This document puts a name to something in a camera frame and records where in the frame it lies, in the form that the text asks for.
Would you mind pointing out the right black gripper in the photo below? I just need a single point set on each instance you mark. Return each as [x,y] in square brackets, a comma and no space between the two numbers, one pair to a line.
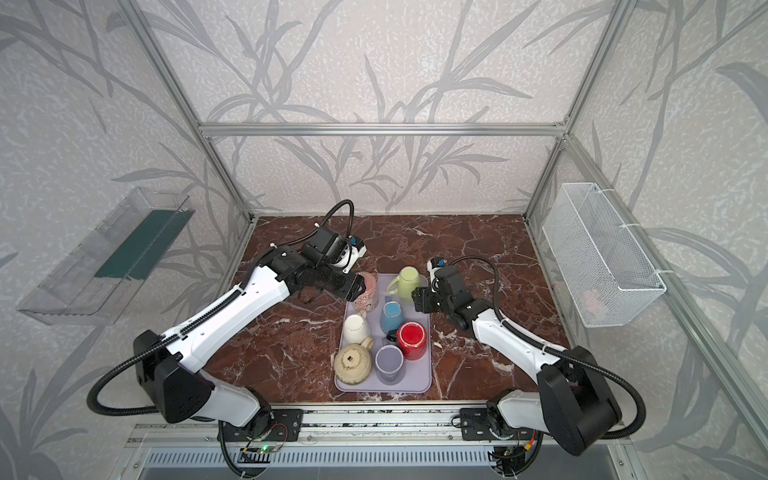
[426,298]

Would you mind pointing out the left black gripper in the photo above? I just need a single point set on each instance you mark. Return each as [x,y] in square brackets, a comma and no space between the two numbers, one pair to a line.
[346,285]

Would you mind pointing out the light green mug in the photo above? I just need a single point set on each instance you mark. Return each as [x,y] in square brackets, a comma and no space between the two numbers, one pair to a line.
[405,283]

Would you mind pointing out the blue mug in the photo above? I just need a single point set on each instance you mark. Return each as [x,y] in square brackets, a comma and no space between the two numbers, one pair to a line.
[392,316]

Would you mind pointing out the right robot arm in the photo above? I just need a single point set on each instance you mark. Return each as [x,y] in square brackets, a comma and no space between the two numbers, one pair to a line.
[573,403]

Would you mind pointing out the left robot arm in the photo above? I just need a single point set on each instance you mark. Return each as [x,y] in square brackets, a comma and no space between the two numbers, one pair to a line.
[173,377]

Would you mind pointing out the pink patterned mug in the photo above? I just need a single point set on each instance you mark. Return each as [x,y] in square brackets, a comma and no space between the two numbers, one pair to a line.
[368,300]

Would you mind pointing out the white mug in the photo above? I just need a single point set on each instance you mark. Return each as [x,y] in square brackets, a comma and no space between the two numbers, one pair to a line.
[356,328]

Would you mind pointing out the red mug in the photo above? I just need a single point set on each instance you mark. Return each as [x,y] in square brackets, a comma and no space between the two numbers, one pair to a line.
[411,338]

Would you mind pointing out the beige stoneware mug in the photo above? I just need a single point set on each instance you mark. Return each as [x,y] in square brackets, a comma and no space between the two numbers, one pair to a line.
[353,363]

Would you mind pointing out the lavender mug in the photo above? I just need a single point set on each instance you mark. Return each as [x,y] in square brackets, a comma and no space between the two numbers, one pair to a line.
[389,364]

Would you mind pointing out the lavender plastic tray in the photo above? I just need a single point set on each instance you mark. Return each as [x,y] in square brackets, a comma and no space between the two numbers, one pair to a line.
[417,375]

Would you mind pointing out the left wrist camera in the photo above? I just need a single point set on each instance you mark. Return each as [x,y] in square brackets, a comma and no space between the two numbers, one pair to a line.
[325,246]

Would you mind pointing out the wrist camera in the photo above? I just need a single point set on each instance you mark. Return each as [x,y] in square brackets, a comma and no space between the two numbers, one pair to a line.
[325,246]
[433,265]

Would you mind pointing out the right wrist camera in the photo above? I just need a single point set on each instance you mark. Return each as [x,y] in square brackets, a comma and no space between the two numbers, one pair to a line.
[433,265]

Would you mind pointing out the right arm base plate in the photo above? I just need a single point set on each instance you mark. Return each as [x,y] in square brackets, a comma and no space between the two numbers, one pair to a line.
[475,425]

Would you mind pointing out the aluminium front rail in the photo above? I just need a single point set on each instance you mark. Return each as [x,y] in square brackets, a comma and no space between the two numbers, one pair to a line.
[343,424]

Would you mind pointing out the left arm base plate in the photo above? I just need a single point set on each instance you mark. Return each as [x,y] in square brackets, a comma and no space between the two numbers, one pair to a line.
[275,425]

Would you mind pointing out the white wire mesh basket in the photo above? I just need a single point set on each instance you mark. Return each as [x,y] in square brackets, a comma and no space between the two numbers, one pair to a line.
[608,275]

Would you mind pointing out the clear plastic wall bin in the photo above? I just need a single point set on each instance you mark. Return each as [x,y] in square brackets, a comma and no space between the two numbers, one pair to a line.
[95,283]

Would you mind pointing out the aluminium cage frame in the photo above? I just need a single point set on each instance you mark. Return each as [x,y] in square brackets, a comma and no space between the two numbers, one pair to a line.
[744,394]

